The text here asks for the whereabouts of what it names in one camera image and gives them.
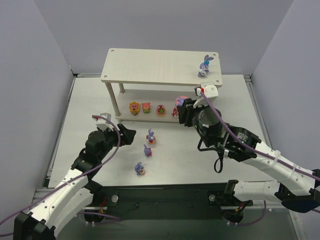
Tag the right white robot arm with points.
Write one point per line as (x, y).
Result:
(294, 187)

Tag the orange lion toy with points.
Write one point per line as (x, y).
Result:
(134, 108)

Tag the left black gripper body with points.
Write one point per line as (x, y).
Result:
(121, 135)

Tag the purple bunny pink cake toy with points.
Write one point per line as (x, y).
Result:
(180, 101)

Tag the purple bunny with ball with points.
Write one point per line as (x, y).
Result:
(139, 169)

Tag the red white bear toy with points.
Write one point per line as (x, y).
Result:
(175, 113)

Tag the purple bunny on red base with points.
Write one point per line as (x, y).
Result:
(150, 137)

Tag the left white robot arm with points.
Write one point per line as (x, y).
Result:
(76, 190)

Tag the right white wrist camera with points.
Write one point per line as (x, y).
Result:
(206, 92)

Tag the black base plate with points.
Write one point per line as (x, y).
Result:
(201, 201)

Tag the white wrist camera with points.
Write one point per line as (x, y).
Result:
(102, 121)
(206, 92)

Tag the purple bunny toy standing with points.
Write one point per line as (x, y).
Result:
(147, 151)

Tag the aluminium frame rail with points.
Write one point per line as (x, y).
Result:
(42, 195)

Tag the purple bunny blue ears toy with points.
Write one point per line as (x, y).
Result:
(204, 66)

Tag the pink bear burger toy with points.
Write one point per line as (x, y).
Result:
(146, 107)

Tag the wooden two-tier shelf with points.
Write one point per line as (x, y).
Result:
(155, 76)

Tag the pink bear clover toy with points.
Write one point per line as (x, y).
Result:
(160, 110)

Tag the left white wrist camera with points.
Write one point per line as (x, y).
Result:
(102, 121)

